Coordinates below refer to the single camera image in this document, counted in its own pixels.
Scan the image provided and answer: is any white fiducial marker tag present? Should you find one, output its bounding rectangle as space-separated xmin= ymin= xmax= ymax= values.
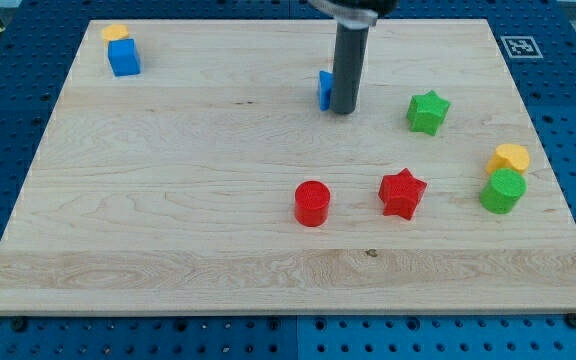
xmin=501 ymin=35 xmax=543 ymax=59

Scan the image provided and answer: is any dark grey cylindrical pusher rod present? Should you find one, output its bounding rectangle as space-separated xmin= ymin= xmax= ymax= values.
xmin=330 ymin=23 xmax=368 ymax=115

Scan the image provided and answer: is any blue triangle block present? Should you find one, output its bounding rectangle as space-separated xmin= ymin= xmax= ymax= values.
xmin=317 ymin=70 xmax=333 ymax=111

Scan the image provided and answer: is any green star block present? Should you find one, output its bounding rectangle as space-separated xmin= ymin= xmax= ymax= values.
xmin=406 ymin=90 xmax=451 ymax=136

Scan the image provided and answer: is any red cylinder block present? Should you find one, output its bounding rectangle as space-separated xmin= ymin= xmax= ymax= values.
xmin=294 ymin=180 xmax=331 ymax=227

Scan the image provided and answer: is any black and clear tool mount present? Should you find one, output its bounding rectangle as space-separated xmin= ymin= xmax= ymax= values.
xmin=307 ymin=0 xmax=398 ymax=28

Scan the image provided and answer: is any yellow heart block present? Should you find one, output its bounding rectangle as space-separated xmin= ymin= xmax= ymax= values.
xmin=485 ymin=143 xmax=531 ymax=174

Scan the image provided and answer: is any green cylinder block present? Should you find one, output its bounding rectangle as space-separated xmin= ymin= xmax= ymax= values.
xmin=479 ymin=168 xmax=527 ymax=214

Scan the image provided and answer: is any yellow round block top left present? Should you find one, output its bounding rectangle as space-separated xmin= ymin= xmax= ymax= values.
xmin=101 ymin=24 xmax=130 ymax=44

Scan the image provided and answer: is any blue cube block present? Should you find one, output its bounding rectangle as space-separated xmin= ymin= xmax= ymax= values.
xmin=107 ymin=38 xmax=141 ymax=76

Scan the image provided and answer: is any red star block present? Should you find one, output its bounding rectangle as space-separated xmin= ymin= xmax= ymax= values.
xmin=378 ymin=168 xmax=427 ymax=220

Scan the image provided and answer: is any light wooden board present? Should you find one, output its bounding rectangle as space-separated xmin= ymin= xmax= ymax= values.
xmin=0 ymin=19 xmax=576 ymax=317

